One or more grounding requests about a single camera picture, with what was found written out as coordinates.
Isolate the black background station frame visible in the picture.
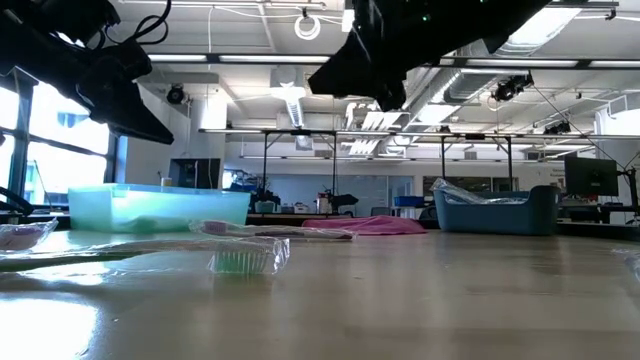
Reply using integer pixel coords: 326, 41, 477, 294
198, 128, 514, 211

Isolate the white coiled cable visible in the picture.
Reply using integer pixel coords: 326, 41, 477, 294
293, 13, 322, 41

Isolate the black monitor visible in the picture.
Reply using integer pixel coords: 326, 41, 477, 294
564, 157, 620, 197
168, 158, 222, 190

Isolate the light turquoise plastic bin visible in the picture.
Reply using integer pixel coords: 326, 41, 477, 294
68, 183, 252, 234

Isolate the silver ventilation duct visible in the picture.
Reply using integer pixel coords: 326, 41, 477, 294
414, 7, 584, 109

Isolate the grey-blue plastic bin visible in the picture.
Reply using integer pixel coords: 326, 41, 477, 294
433, 184, 561, 236

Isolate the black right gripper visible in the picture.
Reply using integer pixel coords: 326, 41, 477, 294
307, 0, 444, 112

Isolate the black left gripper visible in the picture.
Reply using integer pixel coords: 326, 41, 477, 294
74, 39, 175, 146

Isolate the black window frame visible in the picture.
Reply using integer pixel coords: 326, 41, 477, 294
0, 74, 124, 206

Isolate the magenta cloth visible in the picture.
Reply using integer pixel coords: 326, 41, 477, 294
302, 215, 429, 236

